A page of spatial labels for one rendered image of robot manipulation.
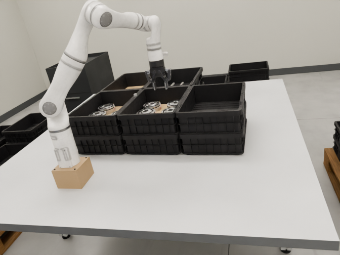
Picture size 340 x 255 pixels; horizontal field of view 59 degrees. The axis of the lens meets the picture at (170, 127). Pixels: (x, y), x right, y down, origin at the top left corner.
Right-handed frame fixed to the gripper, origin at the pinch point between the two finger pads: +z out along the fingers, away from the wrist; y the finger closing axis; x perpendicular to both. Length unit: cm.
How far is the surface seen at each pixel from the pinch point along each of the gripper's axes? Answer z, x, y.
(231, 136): 19.0, -19.4, 36.9
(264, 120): 29, 20, 51
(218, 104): 16.7, 14.5, 26.6
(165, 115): 7.8, -19.7, 7.4
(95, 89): 39, 129, -121
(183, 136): 18.7, -19.6, 14.7
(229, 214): 30, -58, 39
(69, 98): 44, 117, -146
